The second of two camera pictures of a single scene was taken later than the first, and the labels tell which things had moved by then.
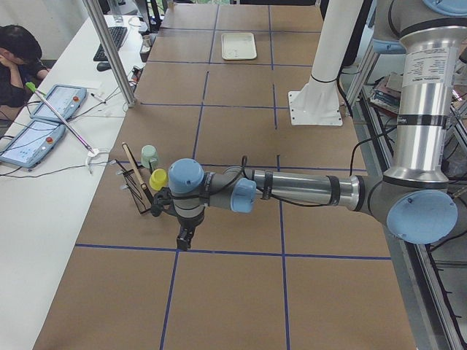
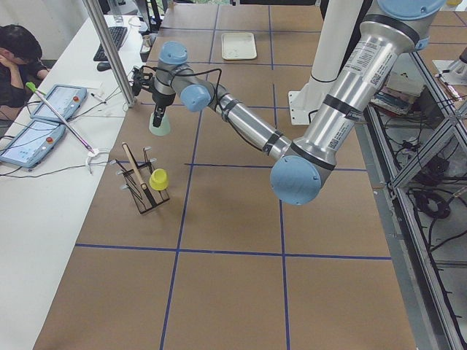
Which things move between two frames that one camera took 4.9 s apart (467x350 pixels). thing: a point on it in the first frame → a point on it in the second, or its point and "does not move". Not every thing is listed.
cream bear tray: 238,46 does not move
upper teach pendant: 66,99 does not move
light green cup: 149,157 → 163,128
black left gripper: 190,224 → 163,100
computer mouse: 103,66 does not move
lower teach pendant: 33,144 does not move
